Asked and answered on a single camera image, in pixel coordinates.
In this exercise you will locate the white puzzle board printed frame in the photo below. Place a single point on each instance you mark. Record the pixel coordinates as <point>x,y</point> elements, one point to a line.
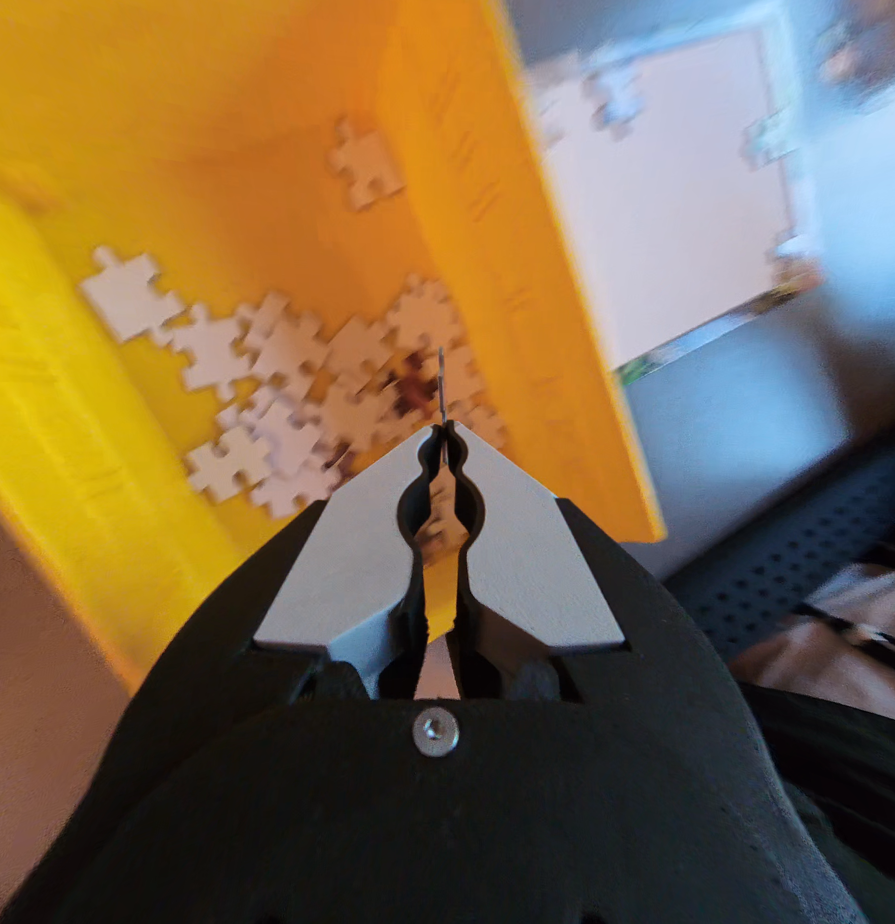
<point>671,216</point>

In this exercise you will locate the cardboard puzzle piece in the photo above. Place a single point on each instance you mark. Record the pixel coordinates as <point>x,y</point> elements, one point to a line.
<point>442,390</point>

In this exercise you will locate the white-backed puzzle piece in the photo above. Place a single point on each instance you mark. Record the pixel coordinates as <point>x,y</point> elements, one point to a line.
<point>364,170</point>

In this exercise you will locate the person's dark jacket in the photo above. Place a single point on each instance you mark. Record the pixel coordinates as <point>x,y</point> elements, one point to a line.
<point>837,779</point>

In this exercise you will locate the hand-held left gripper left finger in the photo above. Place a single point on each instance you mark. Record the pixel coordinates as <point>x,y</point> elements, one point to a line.
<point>346,563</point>

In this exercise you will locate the yellow plastic bin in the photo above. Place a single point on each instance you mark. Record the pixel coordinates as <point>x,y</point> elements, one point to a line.
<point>202,108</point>

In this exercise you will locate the pile of face-down puzzle pieces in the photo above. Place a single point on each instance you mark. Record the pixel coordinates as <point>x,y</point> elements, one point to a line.
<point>209,346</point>

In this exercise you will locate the person's pale trousers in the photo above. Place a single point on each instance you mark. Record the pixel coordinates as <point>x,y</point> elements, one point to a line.
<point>815,642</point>

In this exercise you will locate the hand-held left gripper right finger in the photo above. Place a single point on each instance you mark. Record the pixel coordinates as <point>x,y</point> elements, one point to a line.
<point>534,570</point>

